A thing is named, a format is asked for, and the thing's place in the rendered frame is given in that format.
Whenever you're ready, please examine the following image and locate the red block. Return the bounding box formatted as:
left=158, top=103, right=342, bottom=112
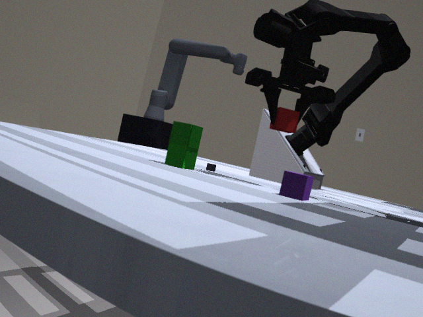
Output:
left=270, top=107, right=300, bottom=133

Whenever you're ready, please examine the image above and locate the green block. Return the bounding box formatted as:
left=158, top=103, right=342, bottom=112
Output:
left=165, top=143, right=198, bottom=170
left=169, top=121, right=203, bottom=149

